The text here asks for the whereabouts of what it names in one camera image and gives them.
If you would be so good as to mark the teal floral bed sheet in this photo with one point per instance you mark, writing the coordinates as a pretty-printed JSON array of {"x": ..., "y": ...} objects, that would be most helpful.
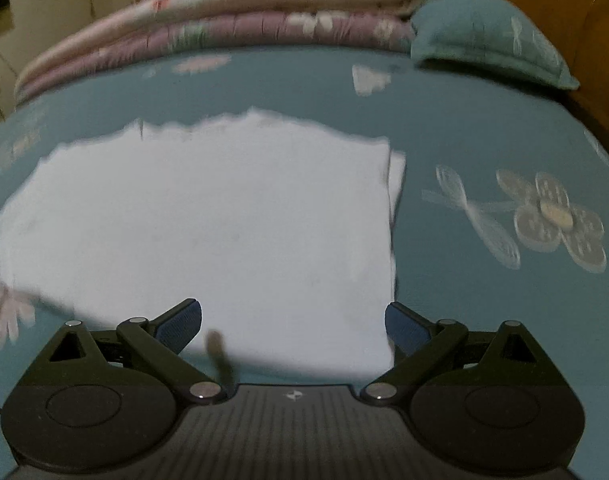
[{"x": 459, "y": 125}]

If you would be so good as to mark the teal floral pillow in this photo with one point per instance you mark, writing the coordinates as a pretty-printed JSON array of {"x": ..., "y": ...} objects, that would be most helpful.
[{"x": 484, "y": 35}]

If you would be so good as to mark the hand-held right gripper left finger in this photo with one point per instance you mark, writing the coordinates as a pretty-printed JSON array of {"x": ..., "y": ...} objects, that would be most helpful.
[{"x": 182, "y": 322}]

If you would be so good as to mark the white printed shirt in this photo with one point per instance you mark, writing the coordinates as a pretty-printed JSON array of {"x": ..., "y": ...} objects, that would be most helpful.
[{"x": 209, "y": 220}]

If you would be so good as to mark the purple floral quilt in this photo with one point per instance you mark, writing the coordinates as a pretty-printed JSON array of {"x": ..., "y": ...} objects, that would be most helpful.
[{"x": 234, "y": 27}]

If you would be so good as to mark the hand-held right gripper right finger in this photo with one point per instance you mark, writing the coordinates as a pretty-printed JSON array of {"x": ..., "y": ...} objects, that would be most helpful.
[{"x": 402, "y": 327}]

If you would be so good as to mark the wooden headboard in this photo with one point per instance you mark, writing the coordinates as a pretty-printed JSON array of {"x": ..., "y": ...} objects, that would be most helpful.
[{"x": 574, "y": 20}]

